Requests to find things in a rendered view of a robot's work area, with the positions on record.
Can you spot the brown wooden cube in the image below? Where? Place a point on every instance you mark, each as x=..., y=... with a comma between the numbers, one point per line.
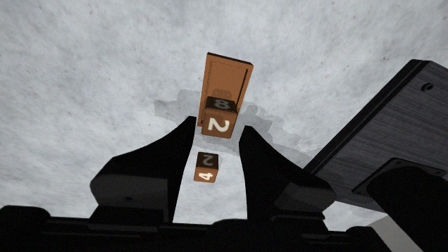
x=220, y=116
x=206, y=168

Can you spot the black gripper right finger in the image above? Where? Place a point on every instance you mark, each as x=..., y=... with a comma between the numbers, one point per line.
x=279, y=190

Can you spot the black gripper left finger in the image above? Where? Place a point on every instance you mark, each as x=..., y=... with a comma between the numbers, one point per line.
x=138, y=190

